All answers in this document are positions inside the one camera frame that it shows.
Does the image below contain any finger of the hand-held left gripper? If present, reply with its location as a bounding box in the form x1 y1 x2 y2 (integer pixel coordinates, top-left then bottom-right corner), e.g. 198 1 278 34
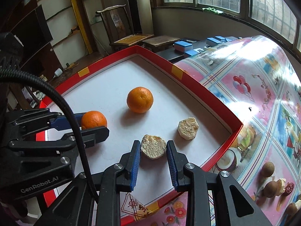
8 126 110 157
7 108 83 137

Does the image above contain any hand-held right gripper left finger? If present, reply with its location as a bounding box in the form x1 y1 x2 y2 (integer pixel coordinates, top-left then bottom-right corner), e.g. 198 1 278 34
34 140 141 226

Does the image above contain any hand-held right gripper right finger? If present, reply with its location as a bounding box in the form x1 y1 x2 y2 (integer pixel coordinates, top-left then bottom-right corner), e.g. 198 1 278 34
166 140 268 226

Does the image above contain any orange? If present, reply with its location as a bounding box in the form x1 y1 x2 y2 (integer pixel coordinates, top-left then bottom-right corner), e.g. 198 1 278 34
81 110 108 130
126 87 154 113

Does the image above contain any red-rimmed white tray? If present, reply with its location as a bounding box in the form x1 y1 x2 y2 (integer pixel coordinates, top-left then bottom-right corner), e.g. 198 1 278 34
35 45 244 213

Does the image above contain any brown longan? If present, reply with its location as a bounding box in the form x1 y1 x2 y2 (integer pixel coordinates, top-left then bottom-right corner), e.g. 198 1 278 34
261 161 275 178
286 203 299 217
263 181 279 198

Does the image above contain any red jujube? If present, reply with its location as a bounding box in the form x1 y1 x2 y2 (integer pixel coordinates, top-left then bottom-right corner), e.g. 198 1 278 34
283 183 295 196

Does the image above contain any black box device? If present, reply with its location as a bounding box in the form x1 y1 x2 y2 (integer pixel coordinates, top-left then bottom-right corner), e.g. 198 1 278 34
0 32 24 80

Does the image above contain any wooden chair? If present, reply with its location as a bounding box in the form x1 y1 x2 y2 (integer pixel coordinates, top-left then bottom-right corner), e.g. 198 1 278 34
96 4 154 52

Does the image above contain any yellow vertical board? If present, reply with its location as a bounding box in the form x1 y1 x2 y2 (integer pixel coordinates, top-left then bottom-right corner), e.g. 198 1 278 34
67 0 93 54

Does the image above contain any dark wooden stool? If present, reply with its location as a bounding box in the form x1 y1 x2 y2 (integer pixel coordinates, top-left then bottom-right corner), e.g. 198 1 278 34
142 35 181 52

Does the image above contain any glossy printed tablecloth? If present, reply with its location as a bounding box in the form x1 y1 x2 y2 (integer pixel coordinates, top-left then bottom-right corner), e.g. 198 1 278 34
120 35 301 226

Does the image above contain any group of blue tiles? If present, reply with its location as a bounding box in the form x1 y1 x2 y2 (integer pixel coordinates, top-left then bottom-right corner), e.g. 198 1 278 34
173 35 244 59

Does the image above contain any green cloth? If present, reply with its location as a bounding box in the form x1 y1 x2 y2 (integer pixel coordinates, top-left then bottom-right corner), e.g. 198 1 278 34
202 7 224 15

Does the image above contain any black flexible cable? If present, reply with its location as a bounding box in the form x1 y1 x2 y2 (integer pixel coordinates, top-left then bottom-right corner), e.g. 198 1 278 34
0 68 99 204

